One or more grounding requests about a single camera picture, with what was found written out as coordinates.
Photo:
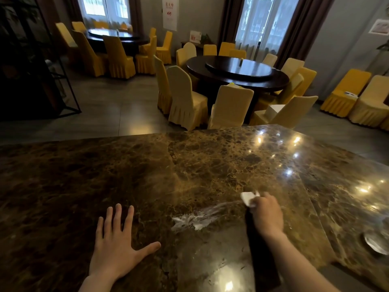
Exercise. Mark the person's right hand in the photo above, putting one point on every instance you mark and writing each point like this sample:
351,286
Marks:
269,217

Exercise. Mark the person's left hand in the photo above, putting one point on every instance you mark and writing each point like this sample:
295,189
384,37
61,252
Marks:
112,255

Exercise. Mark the person's left thumb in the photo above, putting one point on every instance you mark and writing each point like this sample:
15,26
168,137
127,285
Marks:
149,248

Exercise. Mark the person's left middle finger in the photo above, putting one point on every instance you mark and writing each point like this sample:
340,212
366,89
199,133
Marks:
117,218

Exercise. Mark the person's left little finger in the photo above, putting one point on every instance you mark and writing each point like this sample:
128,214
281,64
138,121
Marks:
99,228

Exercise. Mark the person's right fingers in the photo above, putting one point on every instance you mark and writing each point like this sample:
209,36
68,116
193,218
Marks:
259,203

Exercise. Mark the white wiping cloth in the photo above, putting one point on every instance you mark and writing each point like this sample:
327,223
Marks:
247,198

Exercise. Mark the person's left forearm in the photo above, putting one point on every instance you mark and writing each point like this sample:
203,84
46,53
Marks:
95,284

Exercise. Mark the person's right forearm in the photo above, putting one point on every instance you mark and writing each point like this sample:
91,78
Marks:
296,264

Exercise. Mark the dark round dining table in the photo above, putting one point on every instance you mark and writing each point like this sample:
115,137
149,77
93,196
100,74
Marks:
138,42
273,83

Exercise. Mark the silver metal dish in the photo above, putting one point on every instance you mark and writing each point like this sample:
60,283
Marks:
376,242

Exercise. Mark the group of yellow covered chairs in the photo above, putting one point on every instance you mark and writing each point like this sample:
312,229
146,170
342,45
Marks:
117,59
187,100

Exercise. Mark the dark round turntable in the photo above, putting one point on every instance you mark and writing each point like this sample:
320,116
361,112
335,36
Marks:
240,68
111,33

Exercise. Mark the single yellow covered chair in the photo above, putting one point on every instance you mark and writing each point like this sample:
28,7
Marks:
346,94
370,103

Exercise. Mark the small white paper item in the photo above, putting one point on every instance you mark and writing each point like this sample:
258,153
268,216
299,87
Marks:
351,94

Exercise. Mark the green potted plant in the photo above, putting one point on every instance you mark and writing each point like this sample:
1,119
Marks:
207,39

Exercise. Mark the small white red sign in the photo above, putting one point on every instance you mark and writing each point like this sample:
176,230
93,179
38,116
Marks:
195,37

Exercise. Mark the white sheer window curtain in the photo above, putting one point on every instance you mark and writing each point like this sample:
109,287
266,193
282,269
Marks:
264,24
105,9

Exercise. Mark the brown drape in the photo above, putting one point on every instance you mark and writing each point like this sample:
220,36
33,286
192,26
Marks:
304,27
73,9
136,12
229,18

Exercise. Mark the white hanging banner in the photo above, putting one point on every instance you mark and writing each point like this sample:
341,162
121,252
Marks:
170,12

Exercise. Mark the black metal shelf frame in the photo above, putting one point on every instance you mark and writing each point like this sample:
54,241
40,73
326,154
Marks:
36,72

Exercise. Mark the framed wall picture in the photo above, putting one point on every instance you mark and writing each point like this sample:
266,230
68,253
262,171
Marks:
380,27

